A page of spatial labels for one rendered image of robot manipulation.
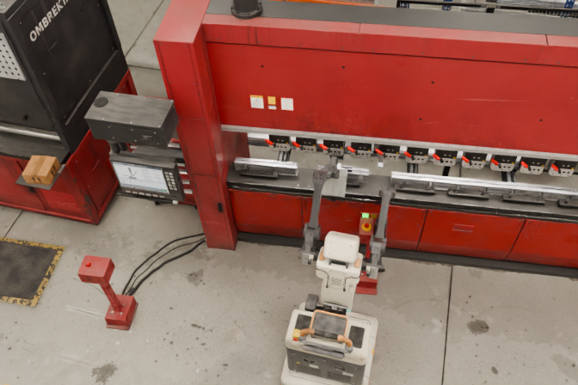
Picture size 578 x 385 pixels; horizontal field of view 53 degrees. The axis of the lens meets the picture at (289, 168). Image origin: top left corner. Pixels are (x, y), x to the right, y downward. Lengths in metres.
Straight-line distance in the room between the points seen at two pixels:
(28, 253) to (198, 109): 2.50
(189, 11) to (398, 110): 1.49
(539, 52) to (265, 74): 1.65
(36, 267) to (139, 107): 2.37
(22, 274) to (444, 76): 3.90
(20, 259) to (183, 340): 1.73
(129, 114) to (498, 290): 3.29
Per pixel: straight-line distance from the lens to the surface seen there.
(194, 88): 3.75
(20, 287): 5.57
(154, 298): 5.11
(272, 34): 3.58
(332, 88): 3.81
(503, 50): 3.60
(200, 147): 4.15
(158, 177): 3.89
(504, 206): 4.58
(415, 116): 3.95
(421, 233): 4.82
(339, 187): 4.31
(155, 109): 3.64
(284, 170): 4.51
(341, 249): 3.59
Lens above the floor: 4.40
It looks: 50 degrees down
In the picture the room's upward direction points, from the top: 3 degrees counter-clockwise
